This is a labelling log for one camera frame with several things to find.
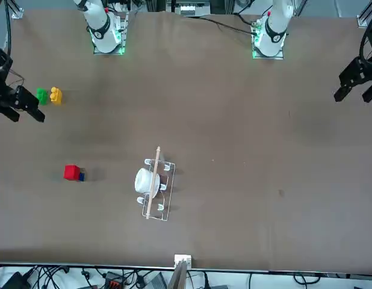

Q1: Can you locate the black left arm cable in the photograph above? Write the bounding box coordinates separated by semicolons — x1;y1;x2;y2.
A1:
359;17;372;66

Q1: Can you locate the white ceramic cup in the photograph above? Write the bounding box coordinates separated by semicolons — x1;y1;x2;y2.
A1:
134;167;161;199

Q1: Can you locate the white wire cup rack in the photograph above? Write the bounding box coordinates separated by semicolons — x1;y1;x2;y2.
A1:
141;158;176;223

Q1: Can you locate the grey power adapter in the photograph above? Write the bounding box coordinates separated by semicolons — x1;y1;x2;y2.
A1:
148;272;168;289

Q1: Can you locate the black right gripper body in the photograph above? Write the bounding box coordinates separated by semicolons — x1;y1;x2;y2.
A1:
0;48;19;113

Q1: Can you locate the red wooden cube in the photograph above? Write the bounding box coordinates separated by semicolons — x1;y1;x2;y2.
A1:
63;164;81;181

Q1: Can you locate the black hub with red ports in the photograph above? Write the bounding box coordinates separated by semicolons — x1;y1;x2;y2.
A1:
102;272;126;289

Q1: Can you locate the black base cable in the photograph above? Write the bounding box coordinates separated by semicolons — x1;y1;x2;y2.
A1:
197;15;255;34

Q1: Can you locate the green toy brick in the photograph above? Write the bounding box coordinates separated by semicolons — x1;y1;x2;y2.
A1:
36;87;49;106

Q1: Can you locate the wooden stick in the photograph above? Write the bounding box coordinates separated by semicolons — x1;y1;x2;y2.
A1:
145;146;161;220

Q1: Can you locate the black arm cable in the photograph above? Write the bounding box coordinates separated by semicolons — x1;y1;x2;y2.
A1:
359;17;372;66
4;0;13;58

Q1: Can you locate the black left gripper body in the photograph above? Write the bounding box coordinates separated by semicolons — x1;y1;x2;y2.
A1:
338;56;372;89

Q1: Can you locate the grey camera post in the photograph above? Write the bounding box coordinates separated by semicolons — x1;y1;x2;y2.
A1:
167;260;189;289

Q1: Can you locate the black power adapter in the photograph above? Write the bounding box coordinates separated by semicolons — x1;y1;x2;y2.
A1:
1;272;30;289

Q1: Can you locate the white table edge bracket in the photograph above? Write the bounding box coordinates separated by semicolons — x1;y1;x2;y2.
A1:
173;254;193;269

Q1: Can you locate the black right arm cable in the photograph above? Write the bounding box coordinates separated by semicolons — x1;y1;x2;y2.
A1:
4;0;13;58

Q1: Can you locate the yellow toy brick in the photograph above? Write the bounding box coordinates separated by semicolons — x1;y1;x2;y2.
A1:
49;86;63;106

